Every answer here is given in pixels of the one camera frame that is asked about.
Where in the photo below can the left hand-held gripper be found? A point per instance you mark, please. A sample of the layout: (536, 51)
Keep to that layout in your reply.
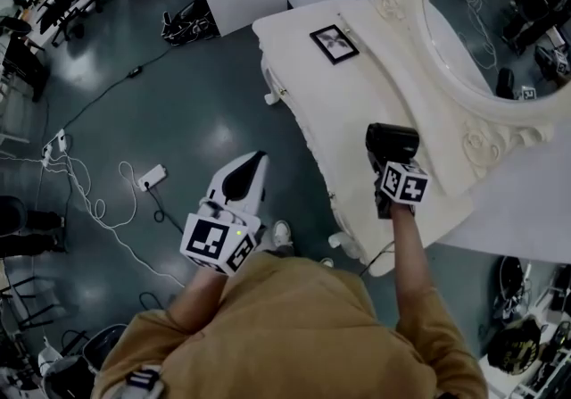
(207, 238)

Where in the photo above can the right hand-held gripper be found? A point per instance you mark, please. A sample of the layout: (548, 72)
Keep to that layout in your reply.
(406, 185)

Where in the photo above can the black hair dryer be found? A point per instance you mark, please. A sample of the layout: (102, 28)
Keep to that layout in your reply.
(392, 140)

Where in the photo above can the white dressing table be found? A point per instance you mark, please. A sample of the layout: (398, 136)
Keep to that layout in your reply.
(348, 111)

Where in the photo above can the person's left forearm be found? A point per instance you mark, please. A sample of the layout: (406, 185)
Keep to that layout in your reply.
(201, 299)

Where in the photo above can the person's right forearm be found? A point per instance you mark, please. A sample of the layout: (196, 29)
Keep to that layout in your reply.
(412, 263)

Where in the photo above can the person's left white shoe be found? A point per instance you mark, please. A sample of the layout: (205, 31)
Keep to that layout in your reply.
(282, 233)

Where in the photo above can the person's white shoe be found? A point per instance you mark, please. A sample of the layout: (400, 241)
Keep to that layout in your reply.
(282, 233)
(327, 262)

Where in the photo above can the person's grey trousers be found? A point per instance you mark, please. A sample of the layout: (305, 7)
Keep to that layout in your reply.
(278, 250)

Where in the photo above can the white power strip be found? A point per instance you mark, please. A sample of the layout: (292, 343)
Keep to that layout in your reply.
(152, 177)
(55, 145)

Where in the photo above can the person's right white shoe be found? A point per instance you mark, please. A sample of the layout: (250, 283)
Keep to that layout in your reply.
(327, 262)

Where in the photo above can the round black pan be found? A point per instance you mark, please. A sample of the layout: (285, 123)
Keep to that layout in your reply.
(510, 276)

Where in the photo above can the person's tan shirt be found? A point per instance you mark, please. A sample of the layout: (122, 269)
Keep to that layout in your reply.
(290, 334)

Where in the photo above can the black power adapter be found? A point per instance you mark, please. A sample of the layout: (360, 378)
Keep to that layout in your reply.
(135, 72)

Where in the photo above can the black cap with gold print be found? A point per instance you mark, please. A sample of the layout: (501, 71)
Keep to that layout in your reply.
(515, 346)

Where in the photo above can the black office chair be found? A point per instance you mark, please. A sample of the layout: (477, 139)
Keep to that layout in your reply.
(60, 9)

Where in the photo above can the black picture frame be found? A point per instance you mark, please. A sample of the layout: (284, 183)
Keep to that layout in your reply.
(334, 44)

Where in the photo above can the oval mirror with white frame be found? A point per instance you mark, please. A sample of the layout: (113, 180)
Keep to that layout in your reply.
(468, 31)

